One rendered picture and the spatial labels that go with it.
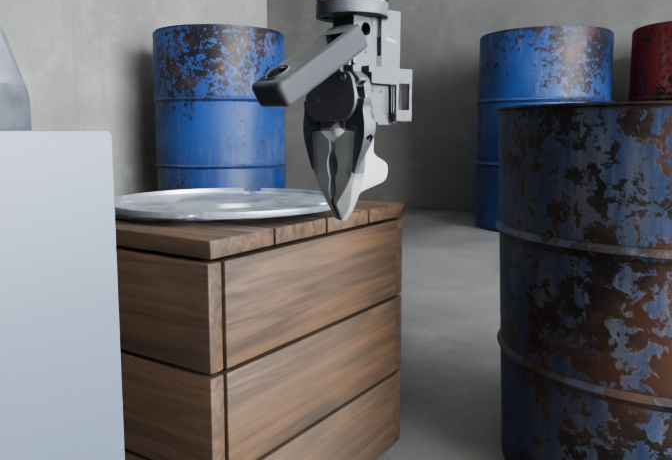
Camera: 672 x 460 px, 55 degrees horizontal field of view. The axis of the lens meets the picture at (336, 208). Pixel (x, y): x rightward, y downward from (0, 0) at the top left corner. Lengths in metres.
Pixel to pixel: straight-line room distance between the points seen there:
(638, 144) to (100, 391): 0.56
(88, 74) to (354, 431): 2.43
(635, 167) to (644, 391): 0.24
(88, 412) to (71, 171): 0.13
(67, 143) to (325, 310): 0.47
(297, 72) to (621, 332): 0.45
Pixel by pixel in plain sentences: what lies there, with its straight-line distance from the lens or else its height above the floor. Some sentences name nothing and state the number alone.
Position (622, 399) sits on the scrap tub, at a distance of 0.80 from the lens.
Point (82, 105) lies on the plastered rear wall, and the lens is 3.03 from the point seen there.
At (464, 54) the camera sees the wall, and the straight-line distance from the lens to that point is 3.68.
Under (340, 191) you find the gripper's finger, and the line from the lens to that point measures 0.63.
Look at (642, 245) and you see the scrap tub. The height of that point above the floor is 0.33.
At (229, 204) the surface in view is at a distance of 0.76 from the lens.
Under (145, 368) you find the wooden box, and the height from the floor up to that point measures 0.21.
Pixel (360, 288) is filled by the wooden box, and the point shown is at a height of 0.25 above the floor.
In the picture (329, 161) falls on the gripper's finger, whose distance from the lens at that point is 0.65.
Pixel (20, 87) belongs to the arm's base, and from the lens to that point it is 0.40.
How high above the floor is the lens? 0.45
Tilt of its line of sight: 7 degrees down
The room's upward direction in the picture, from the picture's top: straight up
